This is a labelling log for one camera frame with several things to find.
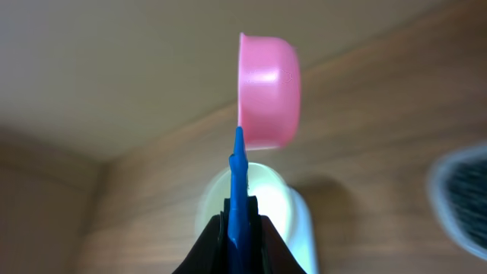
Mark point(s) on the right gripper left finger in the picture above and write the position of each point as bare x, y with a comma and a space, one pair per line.
209, 253

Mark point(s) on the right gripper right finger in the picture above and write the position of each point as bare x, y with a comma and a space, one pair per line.
268, 252

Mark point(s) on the pink scoop with blue handle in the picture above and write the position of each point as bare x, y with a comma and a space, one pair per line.
268, 110

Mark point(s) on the white kitchen scale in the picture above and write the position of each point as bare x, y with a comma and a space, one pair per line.
301, 241

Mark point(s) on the white bowl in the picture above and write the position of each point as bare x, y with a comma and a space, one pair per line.
272, 193

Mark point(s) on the clear plastic container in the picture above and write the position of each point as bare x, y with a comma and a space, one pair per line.
440, 202

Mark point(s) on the black beans in container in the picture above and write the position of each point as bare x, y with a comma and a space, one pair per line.
466, 188

